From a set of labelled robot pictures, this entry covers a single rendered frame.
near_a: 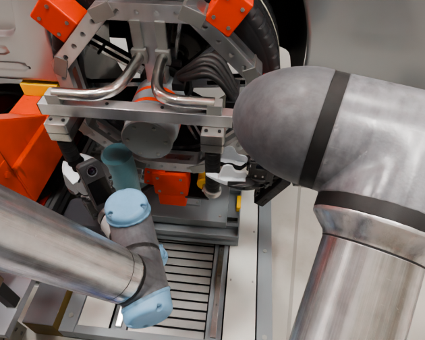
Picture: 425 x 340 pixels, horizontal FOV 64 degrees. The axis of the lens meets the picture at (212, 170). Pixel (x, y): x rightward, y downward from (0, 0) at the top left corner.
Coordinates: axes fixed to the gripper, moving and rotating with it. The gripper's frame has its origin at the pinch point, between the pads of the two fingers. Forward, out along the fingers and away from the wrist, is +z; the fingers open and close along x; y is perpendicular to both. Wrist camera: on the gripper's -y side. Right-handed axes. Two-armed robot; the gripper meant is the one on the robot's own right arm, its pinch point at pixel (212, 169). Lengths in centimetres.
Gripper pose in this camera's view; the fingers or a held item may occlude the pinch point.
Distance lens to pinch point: 79.7
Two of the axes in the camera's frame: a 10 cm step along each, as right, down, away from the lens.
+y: 0.0, -6.7, -7.4
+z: -9.9, -0.8, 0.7
